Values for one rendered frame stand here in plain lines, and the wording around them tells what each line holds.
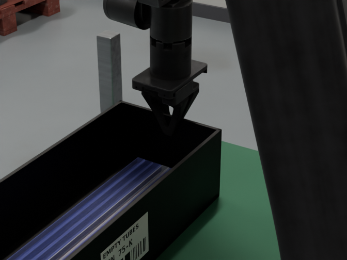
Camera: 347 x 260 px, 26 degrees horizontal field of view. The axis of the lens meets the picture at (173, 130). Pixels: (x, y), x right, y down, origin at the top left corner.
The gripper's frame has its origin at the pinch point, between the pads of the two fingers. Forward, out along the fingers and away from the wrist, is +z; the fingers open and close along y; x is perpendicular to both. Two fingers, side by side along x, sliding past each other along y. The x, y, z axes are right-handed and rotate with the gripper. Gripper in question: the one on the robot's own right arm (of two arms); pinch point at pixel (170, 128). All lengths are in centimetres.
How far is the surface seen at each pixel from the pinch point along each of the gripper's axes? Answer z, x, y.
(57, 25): 110, -219, -231
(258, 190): 8.8, 12.5, -4.6
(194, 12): 108, -158, -285
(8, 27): 106, -232, -206
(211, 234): 8.7, 12.0, 8.5
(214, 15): 107, -146, -286
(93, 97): 108, -144, -166
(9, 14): 99, -233, -208
